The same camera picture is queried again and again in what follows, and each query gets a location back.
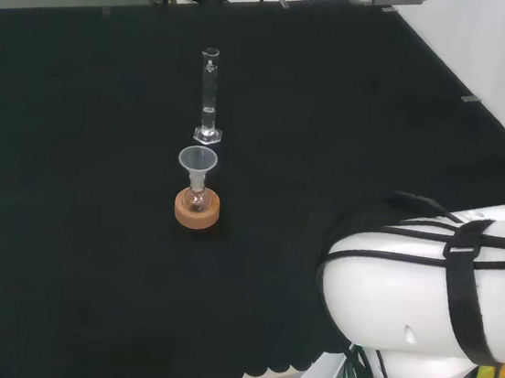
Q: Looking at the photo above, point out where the clear glass graduated cylinder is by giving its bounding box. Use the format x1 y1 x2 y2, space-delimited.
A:
190 47 234 147

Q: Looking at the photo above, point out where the clear round-bottom flask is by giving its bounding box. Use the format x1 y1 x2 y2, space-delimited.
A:
183 181 212 215

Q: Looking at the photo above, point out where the clear plastic funnel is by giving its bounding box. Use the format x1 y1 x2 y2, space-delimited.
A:
175 144 220 192

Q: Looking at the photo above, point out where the black bench cloth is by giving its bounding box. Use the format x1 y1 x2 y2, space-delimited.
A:
0 0 505 378

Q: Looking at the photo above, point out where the brown cork ring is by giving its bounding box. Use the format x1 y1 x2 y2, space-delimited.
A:
171 185 224 232

